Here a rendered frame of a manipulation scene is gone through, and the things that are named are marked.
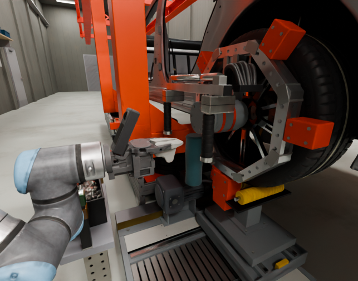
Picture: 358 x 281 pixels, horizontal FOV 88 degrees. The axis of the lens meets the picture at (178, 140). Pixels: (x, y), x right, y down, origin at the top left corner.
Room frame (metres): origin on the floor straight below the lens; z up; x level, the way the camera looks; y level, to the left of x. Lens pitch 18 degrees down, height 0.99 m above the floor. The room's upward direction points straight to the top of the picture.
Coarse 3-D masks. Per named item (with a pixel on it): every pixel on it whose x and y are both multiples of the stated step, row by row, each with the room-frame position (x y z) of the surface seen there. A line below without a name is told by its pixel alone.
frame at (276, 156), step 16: (224, 48) 0.83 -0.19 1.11; (240, 48) 0.75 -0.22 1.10; (256, 48) 0.67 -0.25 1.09; (208, 64) 0.93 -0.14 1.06; (272, 64) 0.61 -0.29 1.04; (272, 80) 0.60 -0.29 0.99; (288, 80) 0.60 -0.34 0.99; (288, 96) 0.55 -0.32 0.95; (288, 112) 0.55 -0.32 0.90; (272, 144) 0.57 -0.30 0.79; (288, 144) 0.56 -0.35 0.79; (224, 160) 0.84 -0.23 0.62; (272, 160) 0.56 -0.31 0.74; (288, 160) 0.56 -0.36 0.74; (240, 176) 0.68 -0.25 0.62; (256, 176) 0.66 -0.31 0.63
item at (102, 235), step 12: (108, 204) 0.73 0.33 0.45; (108, 216) 0.64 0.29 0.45; (96, 228) 0.58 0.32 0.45; (108, 228) 0.58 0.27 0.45; (72, 240) 0.52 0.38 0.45; (96, 240) 0.52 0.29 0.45; (108, 240) 0.52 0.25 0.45; (72, 252) 0.47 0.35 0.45; (84, 252) 0.48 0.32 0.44; (96, 252) 0.49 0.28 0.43; (60, 264) 0.45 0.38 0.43
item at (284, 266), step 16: (208, 224) 0.93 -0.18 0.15; (224, 240) 0.81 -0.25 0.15; (224, 256) 0.75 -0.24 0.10; (240, 256) 0.71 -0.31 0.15; (272, 256) 0.71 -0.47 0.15; (288, 256) 0.70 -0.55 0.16; (304, 256) 0.71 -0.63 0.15; (240, 272) 0.65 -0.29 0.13; (256, 272) 0.63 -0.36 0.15; (272, 272) 0.61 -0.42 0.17; (288, 272) 0.67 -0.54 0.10
